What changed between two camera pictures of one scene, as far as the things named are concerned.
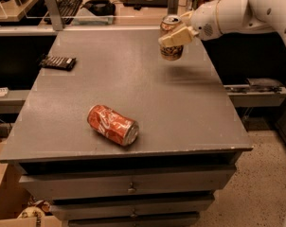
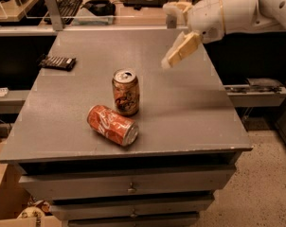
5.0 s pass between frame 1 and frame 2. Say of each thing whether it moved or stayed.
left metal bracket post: stayed
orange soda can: moved
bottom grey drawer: stayed
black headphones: stayed
